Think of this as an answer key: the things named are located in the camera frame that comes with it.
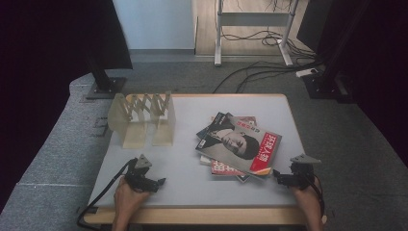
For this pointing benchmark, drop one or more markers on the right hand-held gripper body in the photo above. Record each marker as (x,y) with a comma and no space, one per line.
(303,174)

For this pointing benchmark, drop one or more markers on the white table mat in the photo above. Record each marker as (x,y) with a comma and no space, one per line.
(192,189)

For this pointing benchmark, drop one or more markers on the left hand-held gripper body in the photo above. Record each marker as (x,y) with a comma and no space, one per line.
(138,178)

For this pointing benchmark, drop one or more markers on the person's left hand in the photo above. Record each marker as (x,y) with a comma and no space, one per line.
(126,199)

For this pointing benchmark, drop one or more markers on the dark blue illustrated magazine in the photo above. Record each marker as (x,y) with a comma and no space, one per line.
(211,123)

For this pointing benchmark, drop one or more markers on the beige expandable book rack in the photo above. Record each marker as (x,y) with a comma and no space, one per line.
(163,138)

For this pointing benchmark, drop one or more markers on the person's right hand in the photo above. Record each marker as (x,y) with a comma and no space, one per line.
(308,197)

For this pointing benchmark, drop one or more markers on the dark curtain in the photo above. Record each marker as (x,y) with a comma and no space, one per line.
(385,64)
(38,64)

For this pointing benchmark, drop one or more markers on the portrait magazine with red label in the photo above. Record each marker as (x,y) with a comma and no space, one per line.
(237,144)

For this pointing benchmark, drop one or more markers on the white metal desk frame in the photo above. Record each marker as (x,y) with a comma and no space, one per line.
(253,18)

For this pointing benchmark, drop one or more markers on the red-brown magazine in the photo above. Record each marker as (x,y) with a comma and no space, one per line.
(224,168)

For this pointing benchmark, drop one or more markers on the white power strip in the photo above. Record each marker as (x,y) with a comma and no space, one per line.
(306,72)

